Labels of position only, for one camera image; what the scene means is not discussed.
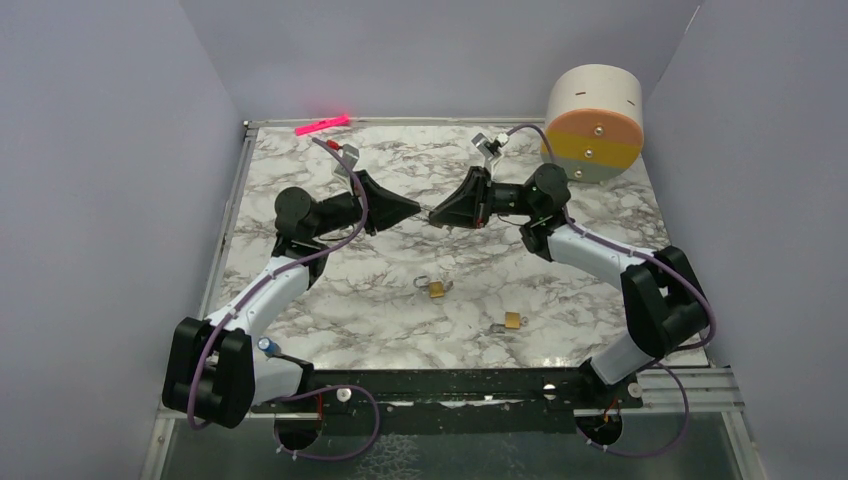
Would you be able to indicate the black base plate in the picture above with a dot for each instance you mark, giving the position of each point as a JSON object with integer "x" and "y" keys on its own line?
{"x": 472, "y": 421}

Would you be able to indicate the blue capacitor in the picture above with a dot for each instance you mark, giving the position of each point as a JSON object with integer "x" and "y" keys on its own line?
{"x": 268, "y": 347}

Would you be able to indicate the brass padlock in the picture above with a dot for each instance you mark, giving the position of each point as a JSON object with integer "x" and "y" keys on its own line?
{"x": 434, "y": 288}
{"x": 512, "y": 321}

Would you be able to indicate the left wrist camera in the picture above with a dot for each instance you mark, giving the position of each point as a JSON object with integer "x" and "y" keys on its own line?
{"x": 350, "y": 156}

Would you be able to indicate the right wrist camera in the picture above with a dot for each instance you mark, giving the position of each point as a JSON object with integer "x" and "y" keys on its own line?
{"x": 490, "y": 148}

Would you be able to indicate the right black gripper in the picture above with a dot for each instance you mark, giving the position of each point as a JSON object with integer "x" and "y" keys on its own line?
{"x": 469, "y": 207}

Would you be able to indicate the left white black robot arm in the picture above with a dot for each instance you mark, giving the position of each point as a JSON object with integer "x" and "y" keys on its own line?
{"x": 211, "y": 374}

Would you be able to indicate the pink marker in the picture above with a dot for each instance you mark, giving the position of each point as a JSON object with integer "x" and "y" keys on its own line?
{"x": 321, "y": 125}

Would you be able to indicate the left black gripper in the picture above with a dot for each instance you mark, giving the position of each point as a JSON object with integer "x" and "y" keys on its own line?
{"x": 385, "y": 208}

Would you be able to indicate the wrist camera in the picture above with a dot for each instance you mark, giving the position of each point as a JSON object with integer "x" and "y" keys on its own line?
{"x": 350, "y": 156}
{"x": 490, "y": 148}

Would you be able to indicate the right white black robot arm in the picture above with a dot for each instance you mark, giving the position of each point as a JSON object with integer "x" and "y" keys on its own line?
{"x": 664, "y": 304}

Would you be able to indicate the cream cylinder with coloured face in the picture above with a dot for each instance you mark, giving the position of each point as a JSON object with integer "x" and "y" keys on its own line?
{"x": 594, "y": 122}

